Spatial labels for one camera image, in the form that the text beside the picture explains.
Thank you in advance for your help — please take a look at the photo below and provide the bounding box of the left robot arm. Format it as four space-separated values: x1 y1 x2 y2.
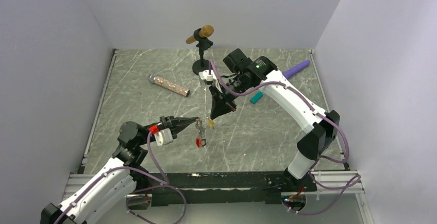
40 116 199 223

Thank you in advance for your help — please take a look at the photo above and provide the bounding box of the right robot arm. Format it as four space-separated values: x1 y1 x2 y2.
199 48 340 191

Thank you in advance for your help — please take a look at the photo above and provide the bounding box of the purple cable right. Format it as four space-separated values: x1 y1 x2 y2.
209 58 361 216

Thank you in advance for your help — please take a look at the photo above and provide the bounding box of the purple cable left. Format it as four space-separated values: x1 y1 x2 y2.
53 130 188 224

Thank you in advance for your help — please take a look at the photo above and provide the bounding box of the glitter microphone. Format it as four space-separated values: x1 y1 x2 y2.
147 74 191 97

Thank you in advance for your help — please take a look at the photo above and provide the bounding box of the black microphone stand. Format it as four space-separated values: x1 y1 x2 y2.
192 37 214 75

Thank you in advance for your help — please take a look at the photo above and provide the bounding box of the purple microphone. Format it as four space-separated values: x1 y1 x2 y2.
282 60 311 79

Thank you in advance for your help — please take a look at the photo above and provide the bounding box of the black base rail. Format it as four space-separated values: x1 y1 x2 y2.
147 171 317 206

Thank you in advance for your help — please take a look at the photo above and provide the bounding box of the purple cable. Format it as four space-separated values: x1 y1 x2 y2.
53 130 188 224
209 58 361 216

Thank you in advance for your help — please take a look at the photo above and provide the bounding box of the yellow tag key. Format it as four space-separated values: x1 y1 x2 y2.
208 118 214 129

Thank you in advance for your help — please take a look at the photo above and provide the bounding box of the teal block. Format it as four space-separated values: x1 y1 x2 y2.
250 92 263 104

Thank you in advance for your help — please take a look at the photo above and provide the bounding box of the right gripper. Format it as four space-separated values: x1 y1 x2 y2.
210 73 252 119

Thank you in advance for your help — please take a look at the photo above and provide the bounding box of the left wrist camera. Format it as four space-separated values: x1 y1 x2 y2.
149 126 174 146

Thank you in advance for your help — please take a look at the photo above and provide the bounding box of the gold microphone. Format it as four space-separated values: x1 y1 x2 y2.
186 25 214 44

